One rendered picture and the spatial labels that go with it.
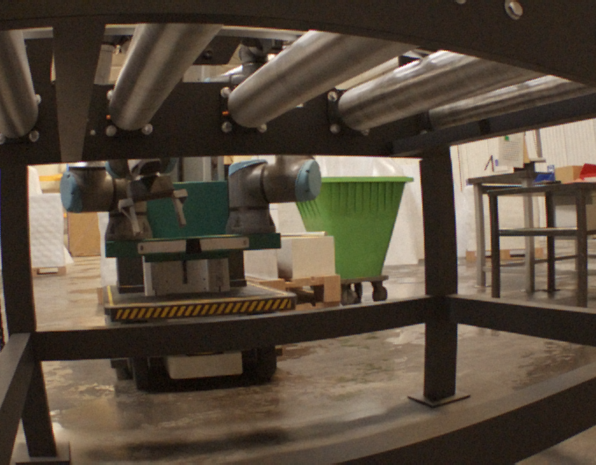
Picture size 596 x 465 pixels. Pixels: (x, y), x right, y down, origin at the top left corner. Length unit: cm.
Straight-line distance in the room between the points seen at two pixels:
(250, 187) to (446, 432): 167
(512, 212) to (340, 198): 446
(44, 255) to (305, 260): 666
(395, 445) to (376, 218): 349
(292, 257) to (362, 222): 90
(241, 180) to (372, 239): 199
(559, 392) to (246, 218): 163
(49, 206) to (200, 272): 723
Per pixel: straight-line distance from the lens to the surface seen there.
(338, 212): 391
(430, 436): 58
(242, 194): 216
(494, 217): 388
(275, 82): 112
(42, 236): 941
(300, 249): 323
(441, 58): 115
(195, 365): 204
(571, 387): 74
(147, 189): 161
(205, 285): 236
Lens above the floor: 55
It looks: 1 degrees down
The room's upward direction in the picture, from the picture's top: 3 degrees counter-clockwise
